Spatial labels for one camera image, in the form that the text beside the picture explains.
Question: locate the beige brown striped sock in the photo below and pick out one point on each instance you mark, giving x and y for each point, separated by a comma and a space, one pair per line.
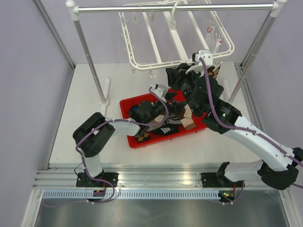
158, 119
185, 116

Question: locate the red plastic bin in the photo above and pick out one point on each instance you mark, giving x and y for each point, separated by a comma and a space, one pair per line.
127, 104

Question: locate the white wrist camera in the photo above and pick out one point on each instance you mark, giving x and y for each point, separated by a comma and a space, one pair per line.
201, 60
159, 90

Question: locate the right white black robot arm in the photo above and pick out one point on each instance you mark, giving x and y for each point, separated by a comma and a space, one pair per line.
277, 166

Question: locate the black blue sock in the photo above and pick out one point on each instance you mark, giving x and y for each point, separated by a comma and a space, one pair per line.
165, 130
132, 110

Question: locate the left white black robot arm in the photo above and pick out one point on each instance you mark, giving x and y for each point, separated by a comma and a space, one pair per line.
95, 132

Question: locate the metal clothes rack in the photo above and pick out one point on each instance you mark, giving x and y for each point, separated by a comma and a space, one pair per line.
169, 8

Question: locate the brown argyle sock in bin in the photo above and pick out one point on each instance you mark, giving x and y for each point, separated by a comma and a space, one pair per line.
143, 137

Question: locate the white glove with red trim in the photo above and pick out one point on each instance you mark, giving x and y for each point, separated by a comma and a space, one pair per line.
214, 41

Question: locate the grey striped sock back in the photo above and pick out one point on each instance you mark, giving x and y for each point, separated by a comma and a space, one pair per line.
173, 119

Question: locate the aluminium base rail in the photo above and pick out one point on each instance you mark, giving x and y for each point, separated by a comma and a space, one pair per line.
62, 176

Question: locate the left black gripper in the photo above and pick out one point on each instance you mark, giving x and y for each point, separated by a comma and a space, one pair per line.
177, 106

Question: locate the white clip sock hanger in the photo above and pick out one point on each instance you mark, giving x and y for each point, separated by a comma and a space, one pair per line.
225, 50

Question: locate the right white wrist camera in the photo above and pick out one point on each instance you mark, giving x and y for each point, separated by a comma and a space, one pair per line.
201, 60

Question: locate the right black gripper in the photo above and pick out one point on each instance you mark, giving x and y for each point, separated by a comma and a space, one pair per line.
175, 75

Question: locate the white slotted cable duct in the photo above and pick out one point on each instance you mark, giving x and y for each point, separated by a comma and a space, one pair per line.
133, 194

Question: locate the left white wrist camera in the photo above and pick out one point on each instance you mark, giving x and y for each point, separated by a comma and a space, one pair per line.
159, 90

